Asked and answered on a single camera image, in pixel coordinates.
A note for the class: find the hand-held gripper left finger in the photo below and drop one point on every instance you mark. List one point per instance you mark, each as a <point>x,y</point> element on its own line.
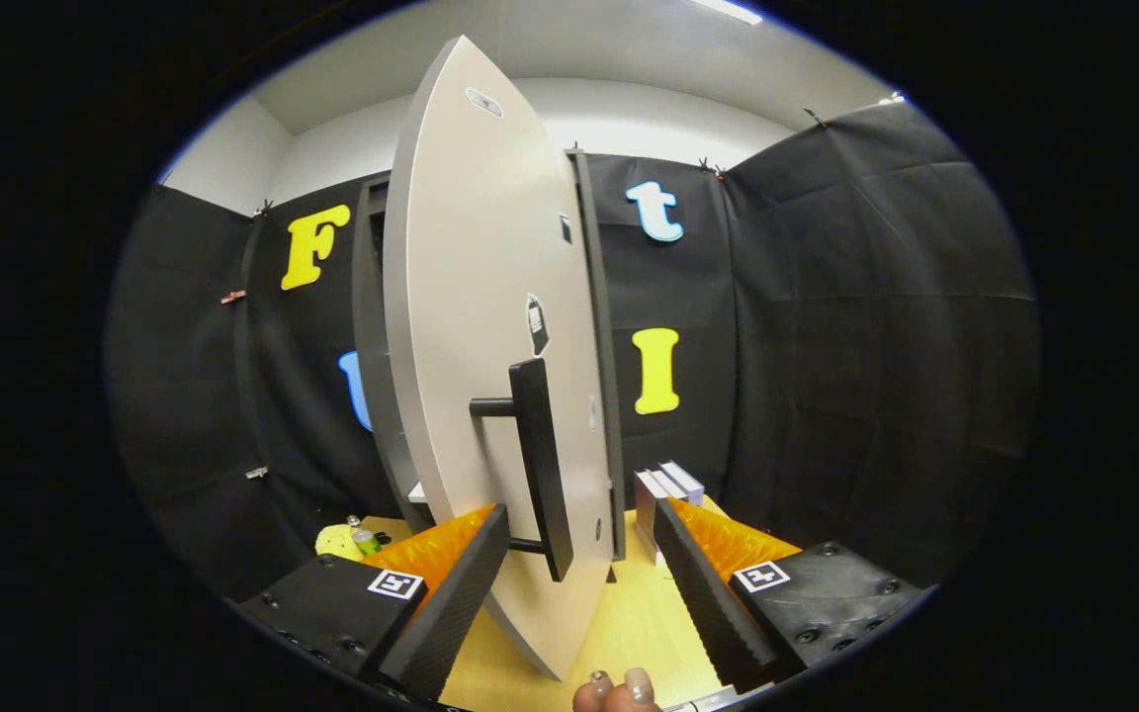
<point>446,613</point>

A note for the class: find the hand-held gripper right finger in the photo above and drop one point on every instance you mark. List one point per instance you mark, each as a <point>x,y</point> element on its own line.
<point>713,613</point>

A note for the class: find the grey shoe cabinet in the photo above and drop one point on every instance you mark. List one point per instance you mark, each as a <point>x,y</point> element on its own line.
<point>372,326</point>

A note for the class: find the green label drink bottle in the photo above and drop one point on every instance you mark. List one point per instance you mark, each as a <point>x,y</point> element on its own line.
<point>366,539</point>

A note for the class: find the yellow pineapple plush toy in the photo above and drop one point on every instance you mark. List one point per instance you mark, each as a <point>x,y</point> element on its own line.
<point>335,542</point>

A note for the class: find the white book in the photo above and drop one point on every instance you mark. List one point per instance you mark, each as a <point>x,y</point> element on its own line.
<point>670,485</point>

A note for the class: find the black backdrop cloth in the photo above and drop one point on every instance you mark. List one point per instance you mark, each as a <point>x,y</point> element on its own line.
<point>827,346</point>

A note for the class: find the black binder clip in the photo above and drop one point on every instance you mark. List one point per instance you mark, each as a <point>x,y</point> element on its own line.
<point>708,166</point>
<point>263,208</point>
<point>815,117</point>

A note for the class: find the small ceiling light panel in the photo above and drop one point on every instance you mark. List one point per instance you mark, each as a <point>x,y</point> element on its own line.
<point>893,98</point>

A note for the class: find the long ceiling light strip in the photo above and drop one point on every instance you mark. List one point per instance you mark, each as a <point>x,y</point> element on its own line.
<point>728,10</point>

